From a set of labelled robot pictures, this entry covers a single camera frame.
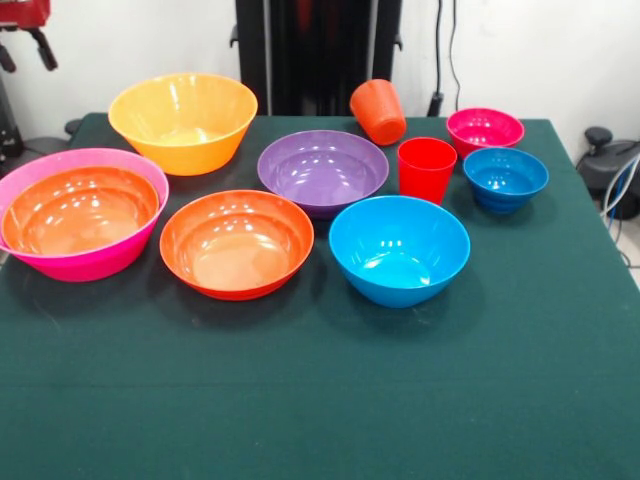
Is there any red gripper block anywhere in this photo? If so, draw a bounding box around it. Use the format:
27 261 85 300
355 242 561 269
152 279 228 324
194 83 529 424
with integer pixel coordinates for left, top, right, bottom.
0 0 59 74

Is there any large orange bowl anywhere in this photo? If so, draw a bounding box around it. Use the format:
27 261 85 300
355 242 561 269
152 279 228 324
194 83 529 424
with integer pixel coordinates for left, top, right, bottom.
108 73 259 177

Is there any red-orange bowl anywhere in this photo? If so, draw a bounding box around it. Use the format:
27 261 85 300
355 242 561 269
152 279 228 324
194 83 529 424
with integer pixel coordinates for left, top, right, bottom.
1 165 160 256
159 189 315 302

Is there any large pink bowl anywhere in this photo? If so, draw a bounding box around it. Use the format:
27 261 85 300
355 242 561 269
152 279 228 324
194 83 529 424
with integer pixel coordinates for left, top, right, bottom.
0 147 170 284

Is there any purple bowl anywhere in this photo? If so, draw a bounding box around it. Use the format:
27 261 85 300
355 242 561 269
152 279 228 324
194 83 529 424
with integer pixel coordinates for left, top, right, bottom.
257 129 390 220

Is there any orange cup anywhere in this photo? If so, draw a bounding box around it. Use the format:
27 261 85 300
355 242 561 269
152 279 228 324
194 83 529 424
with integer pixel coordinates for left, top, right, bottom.
349 78 408 147

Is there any red cup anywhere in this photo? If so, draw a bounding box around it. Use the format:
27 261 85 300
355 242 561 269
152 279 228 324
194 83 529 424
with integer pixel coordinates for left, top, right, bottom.
397 137 458 206

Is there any light blue bowl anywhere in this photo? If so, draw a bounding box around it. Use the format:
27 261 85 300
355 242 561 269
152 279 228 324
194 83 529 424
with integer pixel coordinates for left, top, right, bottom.
328 195 472 309

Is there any small dark blue bowl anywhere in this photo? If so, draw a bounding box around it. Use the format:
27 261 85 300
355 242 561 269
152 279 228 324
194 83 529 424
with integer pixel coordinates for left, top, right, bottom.
462 146 550 215

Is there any black office chair base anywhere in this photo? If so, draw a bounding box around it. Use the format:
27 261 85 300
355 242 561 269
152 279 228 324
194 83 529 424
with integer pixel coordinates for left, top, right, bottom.
574 127 640 221
0 118 84 189

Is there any dark green table cloth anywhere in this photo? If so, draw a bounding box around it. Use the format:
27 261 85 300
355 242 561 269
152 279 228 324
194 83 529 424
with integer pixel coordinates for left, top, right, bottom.
0 112 640 480

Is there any small pink bowl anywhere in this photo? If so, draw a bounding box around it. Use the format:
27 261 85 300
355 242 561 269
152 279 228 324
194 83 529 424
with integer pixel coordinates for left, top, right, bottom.
446 107 526 160

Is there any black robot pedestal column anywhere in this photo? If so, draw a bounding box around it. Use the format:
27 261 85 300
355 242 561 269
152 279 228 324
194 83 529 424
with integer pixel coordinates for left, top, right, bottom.
229 0 404 117

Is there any black hanging cable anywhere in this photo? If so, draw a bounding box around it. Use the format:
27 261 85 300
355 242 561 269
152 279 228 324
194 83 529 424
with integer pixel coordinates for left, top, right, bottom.
428 0 464 119

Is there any blue cable bundle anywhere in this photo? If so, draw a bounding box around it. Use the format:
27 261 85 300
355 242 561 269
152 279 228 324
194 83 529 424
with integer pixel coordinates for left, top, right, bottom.
599 154 640 224

